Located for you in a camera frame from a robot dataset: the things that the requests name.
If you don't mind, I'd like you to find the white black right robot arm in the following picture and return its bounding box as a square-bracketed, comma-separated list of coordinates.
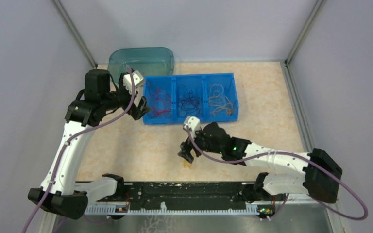
[178, 117, 342, 204]

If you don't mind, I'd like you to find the red wire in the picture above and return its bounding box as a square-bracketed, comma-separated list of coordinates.
[151, 93, 174, 119]
[153, 91, 174, 119]
[148, 82, 174, 118]

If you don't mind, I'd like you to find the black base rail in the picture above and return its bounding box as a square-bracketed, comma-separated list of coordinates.
[96, 181, 287, 211]

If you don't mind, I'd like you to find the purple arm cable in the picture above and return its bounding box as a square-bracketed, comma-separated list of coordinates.
[186, 127, 369, 221]
[20, 65, 136, 233]

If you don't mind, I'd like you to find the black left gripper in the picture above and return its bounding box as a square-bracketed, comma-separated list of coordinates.
[101, 73, 152, 119]

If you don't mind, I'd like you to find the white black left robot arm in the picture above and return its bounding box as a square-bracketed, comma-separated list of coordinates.
[28, 67, 150, 220]

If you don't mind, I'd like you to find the grey slotted cable duct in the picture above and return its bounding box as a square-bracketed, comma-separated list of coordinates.
[85, 204, 260, 216]

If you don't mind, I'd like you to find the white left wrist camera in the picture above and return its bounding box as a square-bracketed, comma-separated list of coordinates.
[123, 70, 145, 95]

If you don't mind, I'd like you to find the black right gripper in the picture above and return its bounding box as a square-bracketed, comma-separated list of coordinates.
[178, 125, 224, 162]

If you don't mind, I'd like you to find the yellow wire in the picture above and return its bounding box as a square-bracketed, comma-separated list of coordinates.
[207, 83, 236, 113]
[208, 90, 236, 117]

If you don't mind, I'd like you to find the teal transparent plastic tub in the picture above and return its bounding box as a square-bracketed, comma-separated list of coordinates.
[108, 47, 175, 78]

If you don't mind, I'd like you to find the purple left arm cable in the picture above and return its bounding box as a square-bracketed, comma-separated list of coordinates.
[20, 65, 136, 233]

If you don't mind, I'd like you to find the blue three-compartment plastic bin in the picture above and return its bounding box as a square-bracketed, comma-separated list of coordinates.
[143, 73, 239, 125]

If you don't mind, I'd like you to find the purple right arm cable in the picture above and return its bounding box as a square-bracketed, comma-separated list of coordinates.
[186, 127, 369, 221]

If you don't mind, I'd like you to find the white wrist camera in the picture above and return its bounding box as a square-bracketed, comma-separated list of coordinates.
[123, 70, 145, 95]
[183, 116, 201, 132]

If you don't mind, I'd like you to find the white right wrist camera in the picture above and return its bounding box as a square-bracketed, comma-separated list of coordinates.
[183, 116, 201, 132]

